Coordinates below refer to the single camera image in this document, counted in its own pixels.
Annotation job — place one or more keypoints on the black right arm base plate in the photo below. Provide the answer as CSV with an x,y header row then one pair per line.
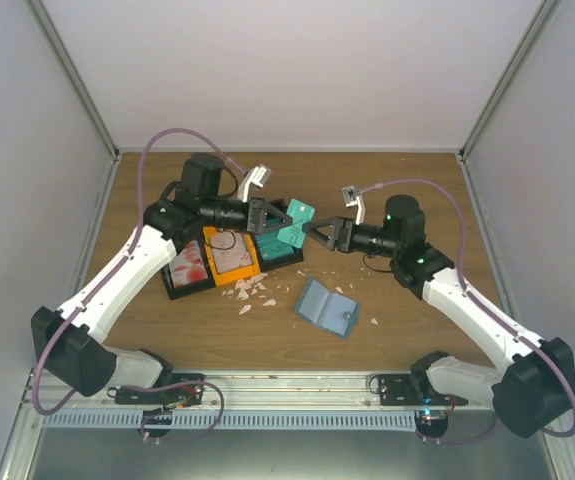
x,y
397,389

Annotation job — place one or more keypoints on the teal credit card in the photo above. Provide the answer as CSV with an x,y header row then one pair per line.
x,y
301,214

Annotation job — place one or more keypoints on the orange middle tray bin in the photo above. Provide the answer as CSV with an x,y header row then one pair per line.
x,y
240,274

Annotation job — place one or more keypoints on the grey slotted cable duct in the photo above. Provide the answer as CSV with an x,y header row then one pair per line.
x,y
237,420

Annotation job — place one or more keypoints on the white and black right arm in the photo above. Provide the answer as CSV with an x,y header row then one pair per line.
x,y
530,383

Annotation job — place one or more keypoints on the black three-compartment card tray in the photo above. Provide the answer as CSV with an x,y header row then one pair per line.
x,y
177,293

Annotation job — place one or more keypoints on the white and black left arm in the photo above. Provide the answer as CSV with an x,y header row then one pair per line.
x,y
70,341

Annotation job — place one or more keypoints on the aluminium front frame rail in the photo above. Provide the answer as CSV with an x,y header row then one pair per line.
x,y
258,390

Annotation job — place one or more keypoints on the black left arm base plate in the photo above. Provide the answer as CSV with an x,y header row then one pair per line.
x,y
176,389

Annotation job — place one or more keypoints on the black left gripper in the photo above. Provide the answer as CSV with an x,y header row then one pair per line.
x,y
255,218

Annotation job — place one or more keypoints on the white card stack in bin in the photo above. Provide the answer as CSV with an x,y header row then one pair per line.
x,y
229,252

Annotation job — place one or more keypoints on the blue leather card holder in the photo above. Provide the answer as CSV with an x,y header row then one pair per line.
x,y
327,310

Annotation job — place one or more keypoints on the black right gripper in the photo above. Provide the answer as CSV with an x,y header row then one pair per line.
x,y
344,233

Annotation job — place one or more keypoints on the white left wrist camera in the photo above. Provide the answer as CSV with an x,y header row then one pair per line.
x,y
255,177

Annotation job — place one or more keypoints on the red and white card stack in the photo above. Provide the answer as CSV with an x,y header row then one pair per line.
x,y
188,267

